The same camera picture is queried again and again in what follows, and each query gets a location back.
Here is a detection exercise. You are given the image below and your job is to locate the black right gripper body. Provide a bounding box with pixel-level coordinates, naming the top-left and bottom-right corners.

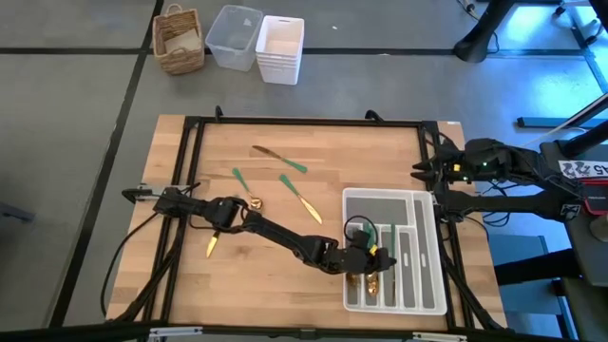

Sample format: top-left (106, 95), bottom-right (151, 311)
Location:
top-left (429, 142), bottom-right (472, 184)

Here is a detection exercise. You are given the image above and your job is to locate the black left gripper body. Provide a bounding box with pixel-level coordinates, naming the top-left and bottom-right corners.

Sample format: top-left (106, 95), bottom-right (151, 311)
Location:
top-left (327, 239), bottom-right (389, 276)

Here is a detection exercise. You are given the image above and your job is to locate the gold spoon green handle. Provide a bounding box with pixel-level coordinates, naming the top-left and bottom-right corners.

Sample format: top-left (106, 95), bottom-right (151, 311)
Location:
top-left (231, 166), bottom-right (264, 211)
top-left (363, 226), bottom-right (381, 298)

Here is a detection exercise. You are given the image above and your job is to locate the green-handled gold fork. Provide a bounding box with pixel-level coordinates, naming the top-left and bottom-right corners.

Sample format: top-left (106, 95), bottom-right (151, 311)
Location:
top-left (277, 173), bottom-right (325, 226)

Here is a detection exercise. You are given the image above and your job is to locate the white plastic cutlery organizer tray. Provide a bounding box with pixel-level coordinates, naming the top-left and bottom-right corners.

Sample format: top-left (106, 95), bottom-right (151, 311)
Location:
top-left (341, 186), bottom-right (448, 316)

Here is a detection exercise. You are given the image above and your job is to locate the black floor stand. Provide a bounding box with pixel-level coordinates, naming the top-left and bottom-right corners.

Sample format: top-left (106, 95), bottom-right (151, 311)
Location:
top-left (452, 0), bottom-right (519, 65)

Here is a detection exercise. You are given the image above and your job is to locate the white printed label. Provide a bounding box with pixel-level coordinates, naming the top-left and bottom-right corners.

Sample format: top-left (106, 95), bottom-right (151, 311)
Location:
top-left (558, 160), bottom-right (608, 181)

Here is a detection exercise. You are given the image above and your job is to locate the red and black device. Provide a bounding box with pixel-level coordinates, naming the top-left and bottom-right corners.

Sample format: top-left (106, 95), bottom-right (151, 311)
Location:
top-left (579, 178), bottom-right (608, 216)

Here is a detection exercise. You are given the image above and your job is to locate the black side table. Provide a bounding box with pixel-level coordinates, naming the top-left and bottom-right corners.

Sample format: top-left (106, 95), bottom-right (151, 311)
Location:
top-left (488, 137), bottom-right (608, 342)

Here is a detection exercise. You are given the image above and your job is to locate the white plastic bin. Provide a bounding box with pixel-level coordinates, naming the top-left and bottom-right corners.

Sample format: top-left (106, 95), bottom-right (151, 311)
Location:
top-left (255, 14), bottom-right (306, 86)

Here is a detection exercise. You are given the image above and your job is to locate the clear plastic bin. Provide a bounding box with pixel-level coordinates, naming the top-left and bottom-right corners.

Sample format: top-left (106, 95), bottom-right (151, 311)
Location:
top-left (204, 4), bottom-right (264, 73)

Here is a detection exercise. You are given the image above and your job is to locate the woven wicker basket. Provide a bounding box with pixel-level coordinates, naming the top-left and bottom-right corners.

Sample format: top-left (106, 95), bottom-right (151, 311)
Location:
top-left (151, 3), bottom-right (206, 76)

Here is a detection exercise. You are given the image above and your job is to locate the gold knife green handle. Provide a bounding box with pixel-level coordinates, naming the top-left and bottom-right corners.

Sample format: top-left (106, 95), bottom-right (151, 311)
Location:
top-left (389, 221), bottom-right (398, 306)
top-left (204, 229), bottom-right (221, 259)
top-left (251, 143), bottom-right (309, 175)

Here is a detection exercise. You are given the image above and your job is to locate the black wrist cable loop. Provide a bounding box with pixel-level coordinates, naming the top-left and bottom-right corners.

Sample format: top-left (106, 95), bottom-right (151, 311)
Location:
top-left (342, 214), bottom-right (380, 241)

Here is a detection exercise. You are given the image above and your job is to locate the black cable bundle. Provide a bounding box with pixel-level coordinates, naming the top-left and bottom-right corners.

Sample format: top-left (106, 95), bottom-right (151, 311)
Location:
top-left (472, 178), bottom-right (512, 229)

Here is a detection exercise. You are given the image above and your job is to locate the silver frame bracket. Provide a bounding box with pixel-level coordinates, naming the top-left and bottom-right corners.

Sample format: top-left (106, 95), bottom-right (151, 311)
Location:
top-left (148, 325), bottom-right (204, 340)
top-left (410, 331), bottom-right (469, 342)

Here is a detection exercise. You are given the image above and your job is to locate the black floor rail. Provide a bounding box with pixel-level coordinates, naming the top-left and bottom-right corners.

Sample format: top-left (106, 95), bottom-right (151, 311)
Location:
top-left (516, 115), bottom-right (608, 130)

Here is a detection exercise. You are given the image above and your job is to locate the black metal table frame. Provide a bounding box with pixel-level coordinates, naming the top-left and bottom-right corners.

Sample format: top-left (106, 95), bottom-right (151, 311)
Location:
top-left (106, 104), bottom-right (507, 342)

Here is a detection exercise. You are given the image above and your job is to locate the black arm base cable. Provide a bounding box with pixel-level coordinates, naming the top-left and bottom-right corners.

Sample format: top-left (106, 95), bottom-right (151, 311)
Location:
top-left (99, 211), bottom-right (161, 319)

